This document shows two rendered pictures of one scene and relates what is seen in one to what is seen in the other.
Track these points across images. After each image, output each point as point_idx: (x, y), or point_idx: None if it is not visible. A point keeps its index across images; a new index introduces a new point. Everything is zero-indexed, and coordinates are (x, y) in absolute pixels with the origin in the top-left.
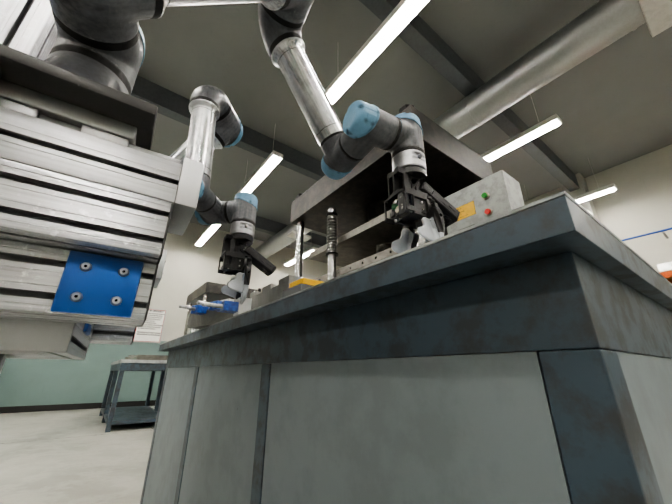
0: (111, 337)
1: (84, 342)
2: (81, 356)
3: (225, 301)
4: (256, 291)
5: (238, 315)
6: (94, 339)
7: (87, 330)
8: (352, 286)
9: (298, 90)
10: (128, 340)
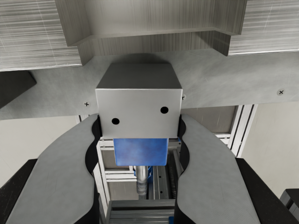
0: (102, 212)
1: (163, 211)
2: (153, 200)
3: (166, 161)
4: (82, 58)
5: (199, 106)
6: (105, 218)
7: None
8: None
9: None
10: (100, 198)
